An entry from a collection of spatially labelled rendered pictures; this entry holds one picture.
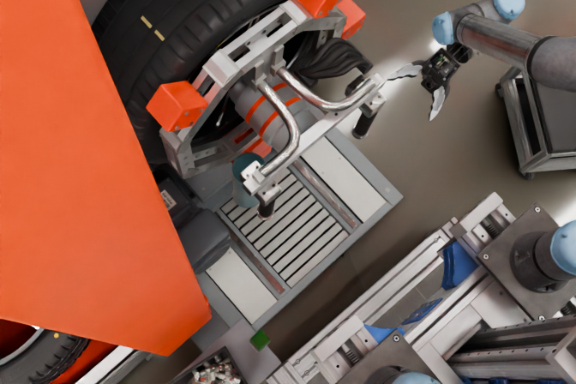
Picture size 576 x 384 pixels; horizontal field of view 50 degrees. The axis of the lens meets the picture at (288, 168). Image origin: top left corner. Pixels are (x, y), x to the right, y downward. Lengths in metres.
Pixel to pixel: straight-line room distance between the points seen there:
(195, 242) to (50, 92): 1.62
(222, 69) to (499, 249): 0.81
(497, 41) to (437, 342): 0.74
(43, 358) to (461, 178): 1.63
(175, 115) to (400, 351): 0.74
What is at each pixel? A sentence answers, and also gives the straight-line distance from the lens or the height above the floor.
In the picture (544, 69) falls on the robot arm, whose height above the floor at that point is 1.26.
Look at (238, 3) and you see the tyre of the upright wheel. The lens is 1.32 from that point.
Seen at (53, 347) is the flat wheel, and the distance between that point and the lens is 1.84.
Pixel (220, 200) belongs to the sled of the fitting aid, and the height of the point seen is 0.17.
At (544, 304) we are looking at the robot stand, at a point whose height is 0.82.
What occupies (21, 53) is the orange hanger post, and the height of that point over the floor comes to 2.04.
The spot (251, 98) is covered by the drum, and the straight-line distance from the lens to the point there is 1.50.
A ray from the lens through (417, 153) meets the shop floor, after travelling 2.52.
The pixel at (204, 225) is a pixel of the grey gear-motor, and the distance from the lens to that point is 1.92.
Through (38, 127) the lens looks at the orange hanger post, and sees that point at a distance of 0.33.
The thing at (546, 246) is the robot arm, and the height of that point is 0.97.
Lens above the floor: 2.27
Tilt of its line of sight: 71 degrees down
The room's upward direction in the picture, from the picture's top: 14 degrees clockwise
